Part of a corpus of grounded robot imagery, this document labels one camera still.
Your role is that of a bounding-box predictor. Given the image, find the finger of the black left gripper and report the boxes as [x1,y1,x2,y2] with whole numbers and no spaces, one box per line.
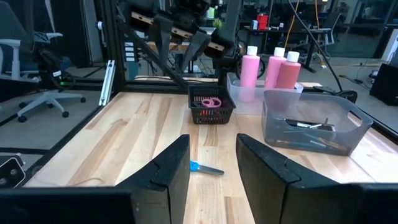
[154,17,174,68]
[182,30,212,71]

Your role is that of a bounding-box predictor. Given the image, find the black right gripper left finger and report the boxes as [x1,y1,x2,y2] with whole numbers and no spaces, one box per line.
[0,134,191,224]

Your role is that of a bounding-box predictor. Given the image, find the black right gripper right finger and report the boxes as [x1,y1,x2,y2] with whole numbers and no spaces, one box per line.
[235,133,398,224]

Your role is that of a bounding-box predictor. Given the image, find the light pink paint bottle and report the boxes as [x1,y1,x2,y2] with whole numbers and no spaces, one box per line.
[264,47,287,90]
[239,45,261,90]

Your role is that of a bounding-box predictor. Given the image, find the pink scissors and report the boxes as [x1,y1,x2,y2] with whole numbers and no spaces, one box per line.
[201,96,223,109]

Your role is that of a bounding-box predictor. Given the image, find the large blue paintbrush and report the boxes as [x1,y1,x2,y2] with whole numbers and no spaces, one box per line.
[273,130,353,151]

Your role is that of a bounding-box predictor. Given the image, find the red scissors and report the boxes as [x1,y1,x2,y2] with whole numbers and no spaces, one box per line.
[198,108,220,121]

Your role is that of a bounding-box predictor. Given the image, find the clear plastic storage bin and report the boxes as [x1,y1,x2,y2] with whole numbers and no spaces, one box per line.
[261,89,374,157]

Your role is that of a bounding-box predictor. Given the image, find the black fluffy makeup brush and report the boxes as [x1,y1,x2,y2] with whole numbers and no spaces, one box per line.
[284,118,336,133]

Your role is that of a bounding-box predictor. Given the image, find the hot pink paint bottle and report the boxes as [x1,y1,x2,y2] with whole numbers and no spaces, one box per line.
[275,50,302,91]

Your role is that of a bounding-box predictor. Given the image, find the blue scissors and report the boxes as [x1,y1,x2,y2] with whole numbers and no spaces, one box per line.
[189,160,225,177]

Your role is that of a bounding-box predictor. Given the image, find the black white-labelled terminal block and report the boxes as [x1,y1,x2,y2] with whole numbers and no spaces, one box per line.
[123,40,136,63]

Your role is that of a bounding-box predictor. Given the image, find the red container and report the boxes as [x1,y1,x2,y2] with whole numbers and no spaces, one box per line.
[256,14,269,31]

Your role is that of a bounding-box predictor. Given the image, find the silver aluminium extrusion bar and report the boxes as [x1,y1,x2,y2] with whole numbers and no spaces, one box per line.
[98,59,116,107]

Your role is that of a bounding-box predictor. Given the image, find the black mesh plastic basket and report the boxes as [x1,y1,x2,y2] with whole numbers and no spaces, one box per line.
[187,84,237,126]

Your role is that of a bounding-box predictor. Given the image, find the frosted white plastic bin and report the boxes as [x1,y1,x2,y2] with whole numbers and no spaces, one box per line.
[226,72,304,116]

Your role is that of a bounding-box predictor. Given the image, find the black partition panel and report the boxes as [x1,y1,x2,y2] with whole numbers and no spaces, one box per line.
[50,0,104,68]

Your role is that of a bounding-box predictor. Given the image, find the grey white office chair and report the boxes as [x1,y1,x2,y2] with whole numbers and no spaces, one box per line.
[0,30,87,123]

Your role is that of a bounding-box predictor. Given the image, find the grey background office chair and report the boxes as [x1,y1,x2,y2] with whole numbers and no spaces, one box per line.
[322,13,342,45]

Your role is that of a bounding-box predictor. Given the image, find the black cabinet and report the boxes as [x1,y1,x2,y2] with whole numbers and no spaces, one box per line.
[369,63,398,107]

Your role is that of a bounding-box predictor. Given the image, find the small grey table camera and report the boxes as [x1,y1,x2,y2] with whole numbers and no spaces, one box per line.
[0,154,27,189]

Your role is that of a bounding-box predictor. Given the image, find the yellow hanging cable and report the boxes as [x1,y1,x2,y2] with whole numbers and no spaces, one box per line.
[313,0,328,67]
[284,0,300,50]

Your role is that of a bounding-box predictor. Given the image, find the black rail clamp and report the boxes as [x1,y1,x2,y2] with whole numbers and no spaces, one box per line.
[336,89,359,104]

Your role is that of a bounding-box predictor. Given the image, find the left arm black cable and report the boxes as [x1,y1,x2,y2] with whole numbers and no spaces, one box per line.
[287,0,345,93]

